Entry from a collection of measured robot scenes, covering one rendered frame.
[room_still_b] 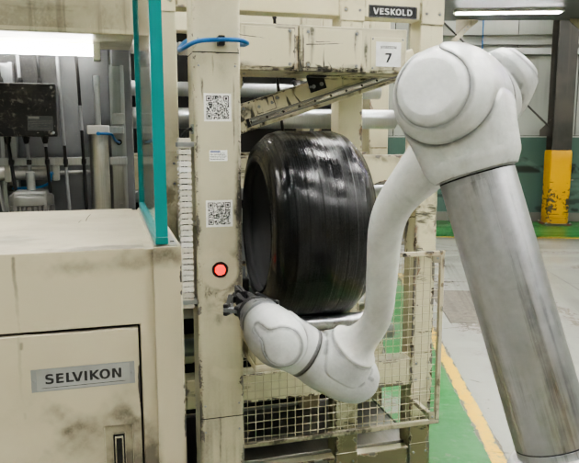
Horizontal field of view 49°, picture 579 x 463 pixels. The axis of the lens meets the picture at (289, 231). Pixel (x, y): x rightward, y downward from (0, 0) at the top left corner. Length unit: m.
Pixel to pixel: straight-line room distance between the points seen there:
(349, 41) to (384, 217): 1.17
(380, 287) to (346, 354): 0.15
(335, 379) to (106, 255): 0.51
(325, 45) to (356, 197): 0.63
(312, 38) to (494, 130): 1.36
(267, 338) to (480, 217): 0.48
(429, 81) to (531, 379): 0.39
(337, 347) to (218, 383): 0.74
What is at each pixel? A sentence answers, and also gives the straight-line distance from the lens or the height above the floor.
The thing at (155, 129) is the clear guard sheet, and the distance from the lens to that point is 0.98.
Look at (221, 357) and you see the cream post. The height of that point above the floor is 0.80.
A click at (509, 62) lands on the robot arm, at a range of 1.02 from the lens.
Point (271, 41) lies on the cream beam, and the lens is 2.10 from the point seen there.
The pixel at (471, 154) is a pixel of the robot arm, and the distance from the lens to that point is 0.84.
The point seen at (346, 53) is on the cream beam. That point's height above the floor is 1.70.
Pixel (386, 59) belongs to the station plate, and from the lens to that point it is 2.23.
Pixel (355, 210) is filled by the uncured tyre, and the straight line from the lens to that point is 1.70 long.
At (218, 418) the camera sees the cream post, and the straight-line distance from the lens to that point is 1.96.
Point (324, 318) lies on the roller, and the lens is 1.86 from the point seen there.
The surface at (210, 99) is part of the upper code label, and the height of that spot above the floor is 1.53.
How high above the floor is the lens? 1.44
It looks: 9 degrees down
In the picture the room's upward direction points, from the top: straight up
